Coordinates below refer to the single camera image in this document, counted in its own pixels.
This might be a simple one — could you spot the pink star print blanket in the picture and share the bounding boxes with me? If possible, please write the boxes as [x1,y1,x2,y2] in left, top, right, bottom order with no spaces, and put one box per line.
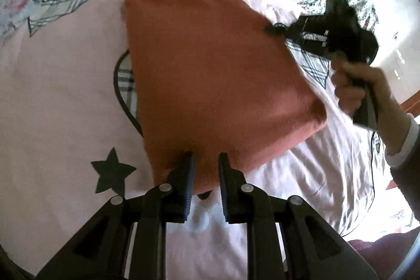
[0,0,381,280]

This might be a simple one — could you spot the person's right hand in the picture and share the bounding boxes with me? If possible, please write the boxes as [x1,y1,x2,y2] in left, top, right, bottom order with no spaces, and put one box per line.
[331,60,410,151]

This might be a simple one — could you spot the orange knit sweater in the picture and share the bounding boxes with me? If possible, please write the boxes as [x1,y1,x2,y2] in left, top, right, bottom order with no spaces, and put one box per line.
[124,0,328,197]

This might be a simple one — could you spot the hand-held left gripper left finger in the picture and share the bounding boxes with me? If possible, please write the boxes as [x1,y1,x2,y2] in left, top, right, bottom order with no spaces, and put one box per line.
[34,151,197,280]

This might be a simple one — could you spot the person's right forearm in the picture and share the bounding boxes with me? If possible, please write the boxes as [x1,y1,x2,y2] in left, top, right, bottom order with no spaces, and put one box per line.
[384,113,420,223]

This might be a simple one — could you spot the maroon cloth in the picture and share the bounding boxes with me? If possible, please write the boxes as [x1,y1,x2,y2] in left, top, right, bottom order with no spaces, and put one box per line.
[347,232,412,271]

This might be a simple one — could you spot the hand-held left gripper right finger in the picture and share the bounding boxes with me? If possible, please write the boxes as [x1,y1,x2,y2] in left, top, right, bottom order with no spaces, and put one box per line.
[218,152,381,280]

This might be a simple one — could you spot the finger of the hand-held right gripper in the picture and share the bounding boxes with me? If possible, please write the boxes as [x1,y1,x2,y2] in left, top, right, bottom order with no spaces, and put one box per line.
[264,22,301,44]

